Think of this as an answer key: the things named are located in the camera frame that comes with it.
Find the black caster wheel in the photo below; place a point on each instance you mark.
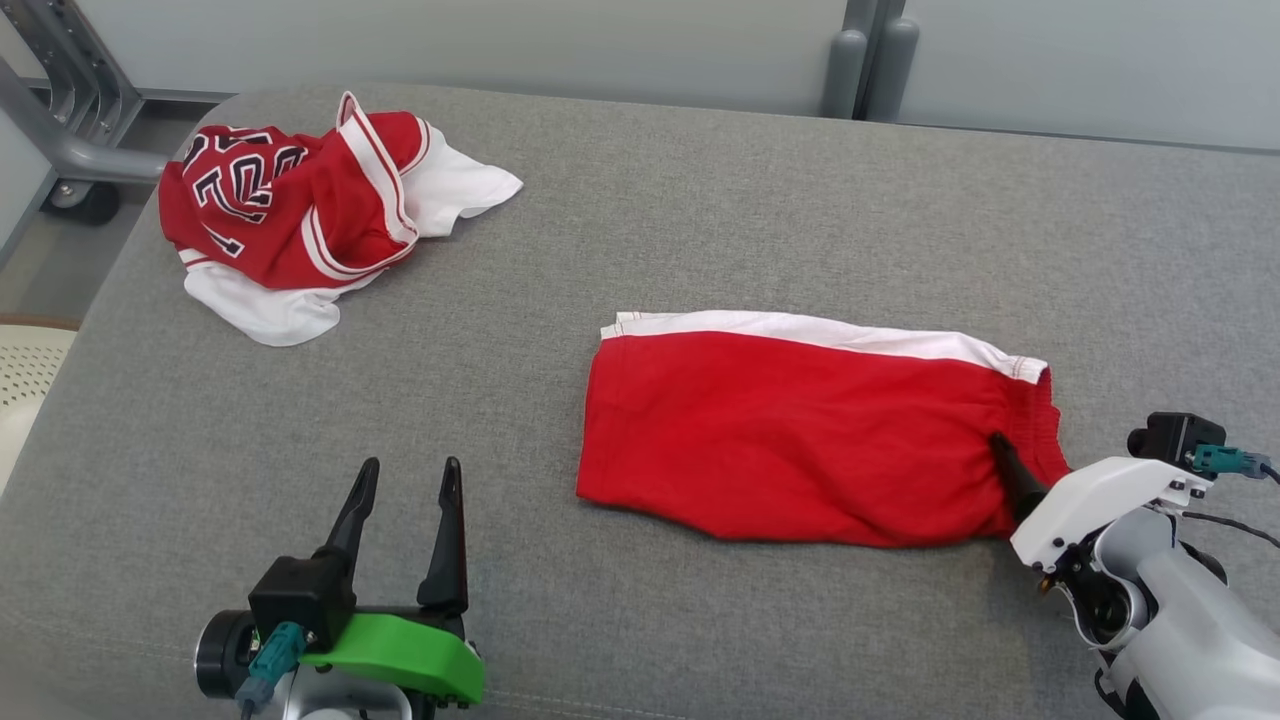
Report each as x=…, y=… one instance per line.
x=85, y=200

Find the grey partition post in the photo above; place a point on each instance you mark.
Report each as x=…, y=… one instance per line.
x=844, y=75
x=892, y=70

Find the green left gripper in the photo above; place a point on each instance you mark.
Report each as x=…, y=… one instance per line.
x=420, y=655

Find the white perforated plastic basket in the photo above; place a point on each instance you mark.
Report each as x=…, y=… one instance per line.
x=30, y=390

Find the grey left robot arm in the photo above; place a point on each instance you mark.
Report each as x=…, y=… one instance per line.
x=340, y=700

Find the red shorts with white stripe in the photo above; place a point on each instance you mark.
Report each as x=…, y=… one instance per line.
x=800, y=440

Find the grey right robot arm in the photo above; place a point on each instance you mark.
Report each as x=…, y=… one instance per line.
x=1190, y=640

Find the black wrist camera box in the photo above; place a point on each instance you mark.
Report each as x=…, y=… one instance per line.
x=1175, y=435
x=300, y=595

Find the grey metal cart frame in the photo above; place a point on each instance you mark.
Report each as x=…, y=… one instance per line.
x=70, y=110

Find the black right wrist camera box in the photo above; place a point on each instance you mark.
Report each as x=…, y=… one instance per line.
x=1175, y=435

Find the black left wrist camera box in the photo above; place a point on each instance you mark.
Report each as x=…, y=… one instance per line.
x=300, y=595

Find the red basketball jersey white sleeves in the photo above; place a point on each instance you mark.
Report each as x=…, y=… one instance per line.
x=300, y=220

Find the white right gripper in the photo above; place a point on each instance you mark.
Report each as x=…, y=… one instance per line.
x=1090, y=495

